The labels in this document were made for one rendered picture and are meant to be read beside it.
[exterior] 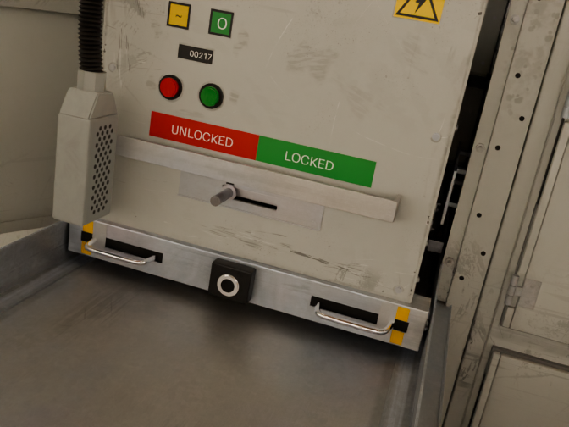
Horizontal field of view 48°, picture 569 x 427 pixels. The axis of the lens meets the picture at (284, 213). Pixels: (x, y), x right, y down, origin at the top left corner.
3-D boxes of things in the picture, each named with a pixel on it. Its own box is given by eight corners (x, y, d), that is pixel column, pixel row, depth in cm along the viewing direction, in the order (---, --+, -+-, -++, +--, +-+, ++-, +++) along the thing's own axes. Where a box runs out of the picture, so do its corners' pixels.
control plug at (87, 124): (82, 228, 84) (92, 95, 78) (50, 219, 85) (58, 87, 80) (113, 213, 91) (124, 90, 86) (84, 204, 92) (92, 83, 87)
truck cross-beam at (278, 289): (418, 352, 86) (428, 312, 84) (67, 250, 98) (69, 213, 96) (421, 335, 90) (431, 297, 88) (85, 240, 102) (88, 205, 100)
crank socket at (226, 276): (245, 307, 88) (250, 274, 87) (205, 296, 90) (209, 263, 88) (251, 299, 91) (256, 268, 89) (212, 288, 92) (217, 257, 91)
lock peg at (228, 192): (221, 211, 84) (224, 183, 83) (205, 207, 84) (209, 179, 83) (237, 200, 90) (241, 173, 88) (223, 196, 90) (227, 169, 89)
